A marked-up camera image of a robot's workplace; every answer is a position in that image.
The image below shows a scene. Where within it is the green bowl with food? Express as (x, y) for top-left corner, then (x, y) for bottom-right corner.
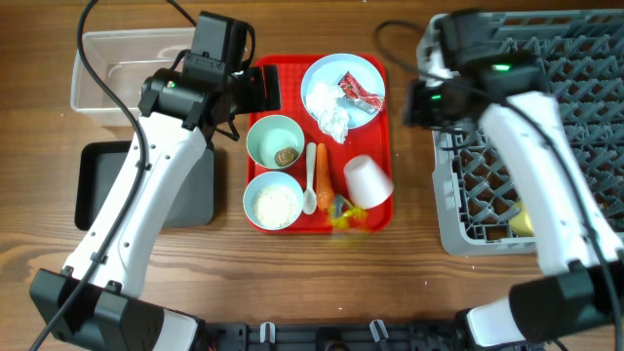
(246, 115), (306, 171)

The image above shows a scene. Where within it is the white tissue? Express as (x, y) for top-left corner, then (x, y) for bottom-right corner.
(304, 83), (349, 144)

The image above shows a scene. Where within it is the red snack wrapper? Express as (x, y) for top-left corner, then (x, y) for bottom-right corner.
(337, 71), (384, 114)

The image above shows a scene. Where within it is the pink plastic cup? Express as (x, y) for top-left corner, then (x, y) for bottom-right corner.
(343, 155), (394, 210)

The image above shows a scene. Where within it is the yellow plastic cup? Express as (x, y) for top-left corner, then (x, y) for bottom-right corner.
(508, 202), (534, 237)

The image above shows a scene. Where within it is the yellow snack wrapper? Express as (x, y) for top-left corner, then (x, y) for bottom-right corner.
(328, 194), (368, 232)

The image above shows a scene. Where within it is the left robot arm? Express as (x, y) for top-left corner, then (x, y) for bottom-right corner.
(30, 12), (281, 350)

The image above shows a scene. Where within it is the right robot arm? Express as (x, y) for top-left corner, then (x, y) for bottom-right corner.
(404, 10), (623, 350)

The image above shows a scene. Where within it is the grey dishwasher rack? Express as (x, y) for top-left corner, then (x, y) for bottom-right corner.
(432, 10), (623, 256)

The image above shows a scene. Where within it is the brown food lump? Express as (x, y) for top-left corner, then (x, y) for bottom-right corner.
(274, 147), (299, 168)

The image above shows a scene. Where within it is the light blue plate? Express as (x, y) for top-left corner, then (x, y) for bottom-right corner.
(300, 54), (385, 131)

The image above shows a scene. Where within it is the red serving tray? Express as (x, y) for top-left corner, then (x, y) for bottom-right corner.
(249, 55), (394, 235)

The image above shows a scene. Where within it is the blue bowl with rice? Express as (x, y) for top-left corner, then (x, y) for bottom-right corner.
(243, 172), (303, 231)

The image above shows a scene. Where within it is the orange carrot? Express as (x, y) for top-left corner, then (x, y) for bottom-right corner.
(316, 143), (335, 211)

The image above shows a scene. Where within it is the white ceramic spoon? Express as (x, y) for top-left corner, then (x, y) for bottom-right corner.
(302, 142), (317, 215)

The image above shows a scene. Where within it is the clear plastic bin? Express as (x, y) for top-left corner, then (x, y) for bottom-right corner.
(70, 27), (194, 127)

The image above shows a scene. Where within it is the black plastic tray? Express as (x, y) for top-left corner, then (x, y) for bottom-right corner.
(74, 140), (215, 231)

